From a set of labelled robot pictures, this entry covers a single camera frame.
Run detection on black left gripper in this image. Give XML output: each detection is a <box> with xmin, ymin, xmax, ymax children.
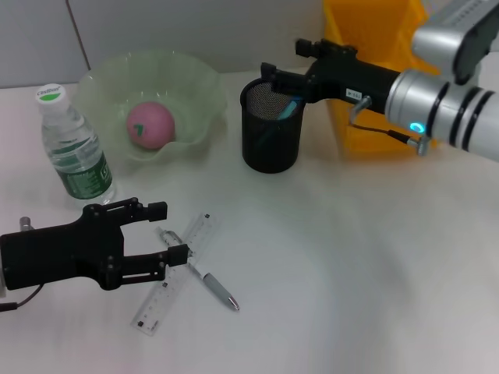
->
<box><xmin>0</xmin><ymin>197</ymin><xmax>190</xmax><ymax>291</ymax></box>

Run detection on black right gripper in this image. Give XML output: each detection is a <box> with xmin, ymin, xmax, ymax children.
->
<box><xmin>260</xmin><ymin>38</ymin><xmax>402</xmax><ymax>116</ymax></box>

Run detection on blue scissors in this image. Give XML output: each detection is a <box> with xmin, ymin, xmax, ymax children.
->
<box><xmin>257</xmin><ymin>99</ymin><xmax>306</xmax><ymax>149</ymax></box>

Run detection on clear green-label water bottle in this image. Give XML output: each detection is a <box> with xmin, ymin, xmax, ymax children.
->
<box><xmin>37</xmin><ymin>83</ymin><xmax>117</xmax><ymax>210</ymax></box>

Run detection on pink toy peach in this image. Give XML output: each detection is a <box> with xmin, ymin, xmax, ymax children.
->
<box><xmin>126</xmin><ymin>101</ymin><xmax>176</xmax><ymax>151</ymax></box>

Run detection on clear plastic ruler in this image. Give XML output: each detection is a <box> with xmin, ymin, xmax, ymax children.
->
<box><xmin>130</xmin><ymin>212</ymin><xmax>222</xmax><ymax>337</ymax></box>

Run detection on grey-grip ballpoint pen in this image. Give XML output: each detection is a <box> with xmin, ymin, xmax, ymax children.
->
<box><xmin>155</xmin><ymin>226</ymin><xmax>240</xmax><ymax>312</ymax></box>

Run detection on black mesh pen cup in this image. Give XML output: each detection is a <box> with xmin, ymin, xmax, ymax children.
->
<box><xmin>239</xmin><ymin>76</ymin><xmax>307</xmax><ymax>173</ymax></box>

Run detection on yellow plastic bin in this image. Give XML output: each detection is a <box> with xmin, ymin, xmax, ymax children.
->
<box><xmin>321</xmin><ymin>0</ymin><xmax>444</xmax><ymax>157</ymax></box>

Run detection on green wavy glass bowl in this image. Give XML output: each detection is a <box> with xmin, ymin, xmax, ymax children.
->
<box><xmin>73</xmin><ymin>49</ymin><xmax>229</xmax><ymax>163</ymax></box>

